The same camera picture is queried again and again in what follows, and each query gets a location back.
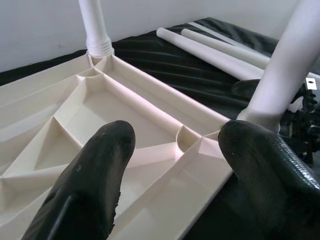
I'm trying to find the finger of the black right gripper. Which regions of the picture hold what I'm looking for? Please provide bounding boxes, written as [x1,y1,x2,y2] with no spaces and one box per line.
[231,78,261,101]

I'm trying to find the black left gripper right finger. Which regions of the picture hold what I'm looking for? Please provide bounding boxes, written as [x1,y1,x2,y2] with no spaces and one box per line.
[218,119,320,240]

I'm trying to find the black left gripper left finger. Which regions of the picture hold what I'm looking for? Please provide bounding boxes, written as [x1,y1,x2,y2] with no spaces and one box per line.
[22,119,136,240]

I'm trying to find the white tapered table leg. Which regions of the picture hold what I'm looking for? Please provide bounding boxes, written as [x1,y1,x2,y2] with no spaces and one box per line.
[78,0,116,58]
[156,27,266,81]
[236,0,320,133]
[181,28,273,70]

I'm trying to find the white plastic table top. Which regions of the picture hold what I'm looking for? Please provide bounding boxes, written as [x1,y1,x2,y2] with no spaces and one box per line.
[0,48,236,240]

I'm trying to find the black table cloth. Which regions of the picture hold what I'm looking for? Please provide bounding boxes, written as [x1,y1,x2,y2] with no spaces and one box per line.
[0,16,320,240]

